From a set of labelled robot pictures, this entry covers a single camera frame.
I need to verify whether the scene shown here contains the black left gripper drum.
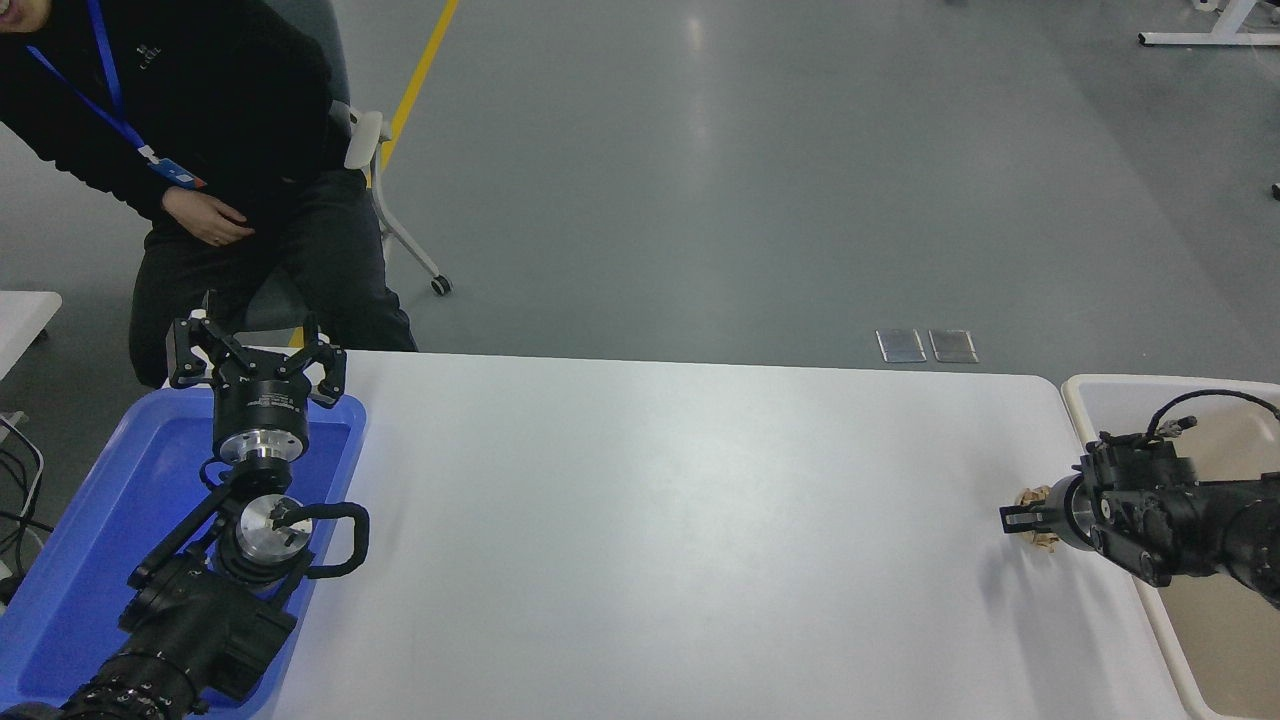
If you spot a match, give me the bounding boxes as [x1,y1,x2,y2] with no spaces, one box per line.
[212,358,311,447]

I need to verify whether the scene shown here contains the seated person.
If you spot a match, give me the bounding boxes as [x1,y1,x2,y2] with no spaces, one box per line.
[0,0,418,387]

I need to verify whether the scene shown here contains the tan paper ball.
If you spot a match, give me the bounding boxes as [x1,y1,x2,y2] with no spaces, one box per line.
[1015,485,1063,554]

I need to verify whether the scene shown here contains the person's hand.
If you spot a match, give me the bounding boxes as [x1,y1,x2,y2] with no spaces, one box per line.
[162,186,256,247]

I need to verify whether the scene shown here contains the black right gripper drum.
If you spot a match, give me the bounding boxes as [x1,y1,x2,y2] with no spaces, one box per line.
[1046,477,1079,550]

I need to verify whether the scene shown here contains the blue plastic tray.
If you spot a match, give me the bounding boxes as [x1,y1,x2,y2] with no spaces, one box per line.
[0,388,367,720]

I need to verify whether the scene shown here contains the black cables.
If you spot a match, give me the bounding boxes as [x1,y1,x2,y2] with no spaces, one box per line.
[0,410,48,606]

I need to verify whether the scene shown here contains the large pale bin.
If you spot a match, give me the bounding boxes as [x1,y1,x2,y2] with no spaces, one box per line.
[1060,375,1280,720]

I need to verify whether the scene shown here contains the blue lanyard with badge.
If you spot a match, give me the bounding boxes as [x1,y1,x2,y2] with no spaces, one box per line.
[25,0,207,191]

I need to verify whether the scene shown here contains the grey white wheeled chair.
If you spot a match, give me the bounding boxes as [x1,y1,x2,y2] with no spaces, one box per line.
[205,0,454,351]

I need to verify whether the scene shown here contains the white stand base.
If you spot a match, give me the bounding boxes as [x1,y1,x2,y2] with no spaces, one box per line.
[1140,0,1280,47]

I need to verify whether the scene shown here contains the small white side table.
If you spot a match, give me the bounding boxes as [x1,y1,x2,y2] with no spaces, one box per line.
[0,290,63,381]

